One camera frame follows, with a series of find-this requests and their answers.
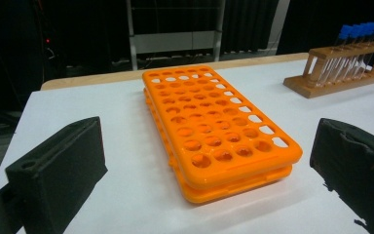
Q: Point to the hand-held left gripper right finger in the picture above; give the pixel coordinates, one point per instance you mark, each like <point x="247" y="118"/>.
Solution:
<point x="357" y="165"/>

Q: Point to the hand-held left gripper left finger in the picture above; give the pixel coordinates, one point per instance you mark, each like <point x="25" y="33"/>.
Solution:
<point x="58" y="169"/>

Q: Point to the black curtain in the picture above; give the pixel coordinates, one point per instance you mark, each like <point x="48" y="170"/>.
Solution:
<point x="250" y="22"/>

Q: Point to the grey metal frame stand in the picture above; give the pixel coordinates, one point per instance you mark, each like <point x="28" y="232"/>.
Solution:
<point x="175" y="42"/>

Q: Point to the grey power strip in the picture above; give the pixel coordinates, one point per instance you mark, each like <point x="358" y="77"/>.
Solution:
<point x="178" y="57"/>

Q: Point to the white stand post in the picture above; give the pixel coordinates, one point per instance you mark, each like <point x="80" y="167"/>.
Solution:
<point x="280" y="22"/>

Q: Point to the wooden test tube rack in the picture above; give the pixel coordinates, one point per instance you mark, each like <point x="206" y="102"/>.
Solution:
<point x="308" y="89"/>

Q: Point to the orange plastic test tube rack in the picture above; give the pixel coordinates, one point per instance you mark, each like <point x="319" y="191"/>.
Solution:
<point x="227" y="177"/>

